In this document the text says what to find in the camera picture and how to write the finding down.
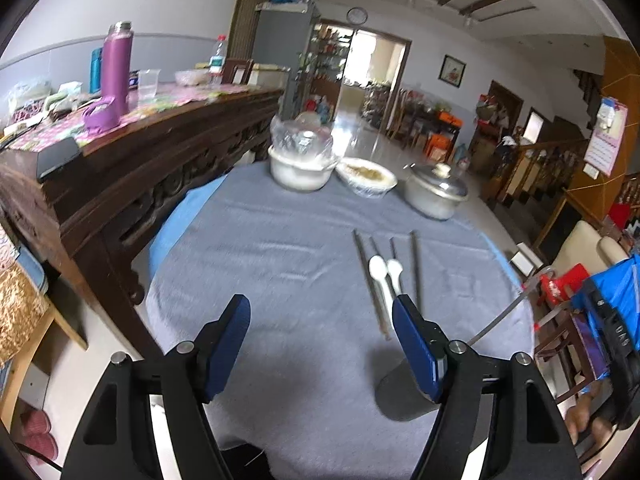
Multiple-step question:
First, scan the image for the white bowl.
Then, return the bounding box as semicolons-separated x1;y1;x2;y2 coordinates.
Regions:
267;145;338;193

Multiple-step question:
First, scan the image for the framed picture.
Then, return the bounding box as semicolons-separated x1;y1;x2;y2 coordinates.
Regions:
438;55;467;83

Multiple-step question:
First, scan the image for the cluttered wooden table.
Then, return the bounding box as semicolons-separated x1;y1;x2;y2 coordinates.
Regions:
400;102;463;150

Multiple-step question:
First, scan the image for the white plastic spoon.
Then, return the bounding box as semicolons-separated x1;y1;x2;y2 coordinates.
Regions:
386;258;405;298
368;255;398;318

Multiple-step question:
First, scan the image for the brown wooden chair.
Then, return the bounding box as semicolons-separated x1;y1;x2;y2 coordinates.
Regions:
532;305;608;411

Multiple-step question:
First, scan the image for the glass display cabinet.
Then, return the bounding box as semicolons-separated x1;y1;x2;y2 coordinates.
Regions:
300;25;351;122

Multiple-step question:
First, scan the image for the dark chopsticks pair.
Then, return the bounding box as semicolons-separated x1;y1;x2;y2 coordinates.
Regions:
351;229;392;342
409;230;426;313

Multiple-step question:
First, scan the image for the person's right hand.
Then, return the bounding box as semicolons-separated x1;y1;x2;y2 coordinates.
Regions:
566;391;619;463

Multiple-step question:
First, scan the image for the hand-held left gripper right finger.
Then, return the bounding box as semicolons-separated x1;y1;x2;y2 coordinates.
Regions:
391;294;583;480

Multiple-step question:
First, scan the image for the white step stool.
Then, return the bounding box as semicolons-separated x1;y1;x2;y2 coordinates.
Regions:
510;242;548;277

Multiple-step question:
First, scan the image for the blue cloth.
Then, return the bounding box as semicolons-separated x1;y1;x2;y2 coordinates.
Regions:
571;254;640;313

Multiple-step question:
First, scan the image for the white chest freezer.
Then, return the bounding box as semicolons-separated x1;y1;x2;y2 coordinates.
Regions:
250;62;291;88

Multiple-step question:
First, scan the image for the covered bowl of food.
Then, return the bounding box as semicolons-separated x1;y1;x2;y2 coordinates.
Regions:
334;156;399;199

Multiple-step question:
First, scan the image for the red-capped water bottle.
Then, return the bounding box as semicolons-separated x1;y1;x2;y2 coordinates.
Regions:
207;35;228;86

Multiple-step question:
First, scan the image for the grey refrigerator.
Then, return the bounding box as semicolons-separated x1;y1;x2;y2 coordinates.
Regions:
252;2;321;116

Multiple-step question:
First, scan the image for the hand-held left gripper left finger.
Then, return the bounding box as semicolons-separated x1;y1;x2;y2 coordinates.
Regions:
59;294;252;480

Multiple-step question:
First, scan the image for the cream armchair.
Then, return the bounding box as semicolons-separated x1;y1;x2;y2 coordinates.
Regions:
547;220;631;286

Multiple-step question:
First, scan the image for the blue table cover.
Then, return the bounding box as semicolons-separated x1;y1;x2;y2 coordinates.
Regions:
147;175;523;293

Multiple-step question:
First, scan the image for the floral table runner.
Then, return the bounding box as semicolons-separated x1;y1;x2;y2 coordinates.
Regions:
0;82;273;153

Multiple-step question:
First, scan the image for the purple thermos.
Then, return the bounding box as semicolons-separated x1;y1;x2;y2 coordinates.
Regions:
101;21;135;116

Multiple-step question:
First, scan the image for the clear plastic cup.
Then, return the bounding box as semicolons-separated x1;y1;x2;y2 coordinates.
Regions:
136;69;160;103

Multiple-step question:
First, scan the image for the thin metal rod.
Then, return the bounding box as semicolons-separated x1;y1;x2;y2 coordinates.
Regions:
469;294;531;348

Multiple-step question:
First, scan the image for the pink slipper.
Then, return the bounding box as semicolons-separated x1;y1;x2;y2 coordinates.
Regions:
15;410;52;434
22;432;59;467

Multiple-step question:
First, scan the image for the wooden staircase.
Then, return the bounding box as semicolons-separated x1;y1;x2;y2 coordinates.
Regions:
485;135;640;241

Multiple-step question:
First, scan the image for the metal pot lid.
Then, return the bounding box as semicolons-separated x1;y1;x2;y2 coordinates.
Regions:
406;162;471;204

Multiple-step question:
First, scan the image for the golden patterned cloth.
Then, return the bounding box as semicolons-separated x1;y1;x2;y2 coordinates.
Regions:
0;260;51;366

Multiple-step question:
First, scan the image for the black box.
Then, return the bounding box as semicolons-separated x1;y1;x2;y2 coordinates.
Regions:
36;137;82;183

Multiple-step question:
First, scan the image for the light wooden stool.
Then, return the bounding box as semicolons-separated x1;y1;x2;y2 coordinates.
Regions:
0;255;88;411

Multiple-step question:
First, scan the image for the carved wooden sideboard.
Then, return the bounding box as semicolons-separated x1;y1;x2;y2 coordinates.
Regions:
0;85;286;361

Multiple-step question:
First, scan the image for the grey tablecloth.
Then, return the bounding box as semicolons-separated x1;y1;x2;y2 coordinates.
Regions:
145;160;538;480

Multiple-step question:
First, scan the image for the blue bottle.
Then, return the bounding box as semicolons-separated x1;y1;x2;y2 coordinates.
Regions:
90;47;104;95

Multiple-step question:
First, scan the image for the pink wall calendar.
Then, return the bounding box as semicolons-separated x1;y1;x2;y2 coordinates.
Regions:
582;97;628;177

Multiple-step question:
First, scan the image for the metal pot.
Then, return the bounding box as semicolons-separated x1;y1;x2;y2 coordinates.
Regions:
402;180;469;221

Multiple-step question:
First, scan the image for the pile of small packets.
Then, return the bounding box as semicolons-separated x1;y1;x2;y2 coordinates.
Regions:
0;80;86;133

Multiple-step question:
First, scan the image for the purple thermos cup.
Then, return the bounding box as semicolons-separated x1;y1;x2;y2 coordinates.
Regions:
82;100;121;135

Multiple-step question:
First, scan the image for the dark wooden chair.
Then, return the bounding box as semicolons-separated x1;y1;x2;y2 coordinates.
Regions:
222;58;253;86

